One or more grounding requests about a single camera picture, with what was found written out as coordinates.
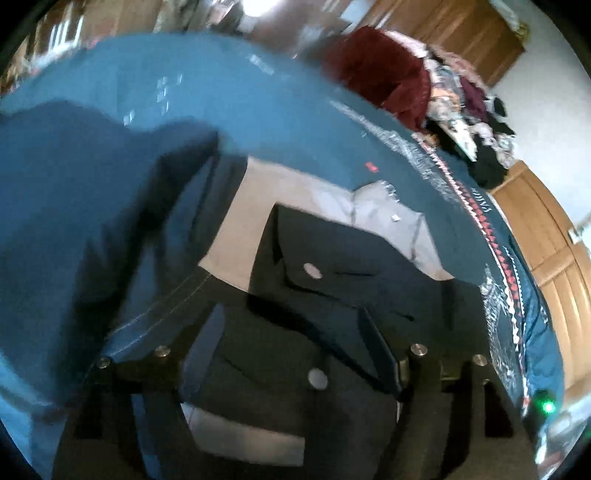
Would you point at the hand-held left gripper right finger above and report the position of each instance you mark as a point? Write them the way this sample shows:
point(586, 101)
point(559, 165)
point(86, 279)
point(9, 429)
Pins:
point(388, 362)

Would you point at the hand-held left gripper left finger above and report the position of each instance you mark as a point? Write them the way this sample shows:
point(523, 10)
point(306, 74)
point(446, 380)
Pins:
point(138, 369)

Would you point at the black and grey jacket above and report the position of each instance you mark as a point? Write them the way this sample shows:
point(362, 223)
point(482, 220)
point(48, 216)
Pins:
point(323, 286)

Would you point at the pile of mixed clothes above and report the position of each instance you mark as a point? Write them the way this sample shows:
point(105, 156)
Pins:
point(466, 115)

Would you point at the wooden headboard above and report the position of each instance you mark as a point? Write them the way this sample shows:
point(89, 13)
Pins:
point(549, 258)

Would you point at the teal printed bed sheet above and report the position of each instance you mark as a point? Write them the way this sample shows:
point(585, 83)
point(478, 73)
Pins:
point(277, 115)

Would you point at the maroon knit sweater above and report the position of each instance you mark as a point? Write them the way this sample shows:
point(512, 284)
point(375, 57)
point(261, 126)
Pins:
point(383, 78)

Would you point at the wooden wardrobe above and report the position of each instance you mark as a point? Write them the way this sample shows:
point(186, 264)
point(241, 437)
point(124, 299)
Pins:
point(443, 32)

